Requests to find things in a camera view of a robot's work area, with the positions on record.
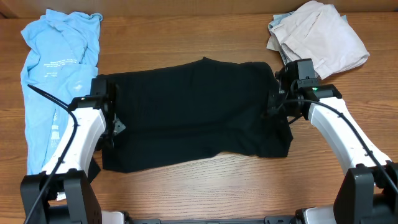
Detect black garment under blue shirt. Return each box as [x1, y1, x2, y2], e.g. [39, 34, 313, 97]
[87, 157, 101, 183]

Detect black t-shirt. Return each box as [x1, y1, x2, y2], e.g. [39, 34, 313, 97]
[102, 58, 293, 173]

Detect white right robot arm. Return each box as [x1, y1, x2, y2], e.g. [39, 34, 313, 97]
[264, 85, 397, 224]

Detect light blue t-shirt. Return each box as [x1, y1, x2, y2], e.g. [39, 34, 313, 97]
[21, 9, 103, 175]

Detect folded beige trousers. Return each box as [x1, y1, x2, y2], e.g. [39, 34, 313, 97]
[267, 1, 370, 80]

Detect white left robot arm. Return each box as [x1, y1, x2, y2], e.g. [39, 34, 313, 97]
[20, 95, 128, 224]

